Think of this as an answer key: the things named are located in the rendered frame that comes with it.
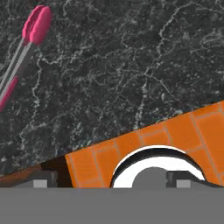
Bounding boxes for white round thing, black rim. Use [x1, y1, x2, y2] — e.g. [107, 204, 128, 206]
[109, 144, 207, 189]

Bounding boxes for pink and silver tongs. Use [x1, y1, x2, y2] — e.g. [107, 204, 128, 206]
[0, 4, 53, 113]

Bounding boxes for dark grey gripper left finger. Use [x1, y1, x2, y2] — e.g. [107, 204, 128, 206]
[10, 170, 59, 189]

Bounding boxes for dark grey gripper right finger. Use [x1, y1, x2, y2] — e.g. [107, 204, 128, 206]
[165, 171, 224, 189]

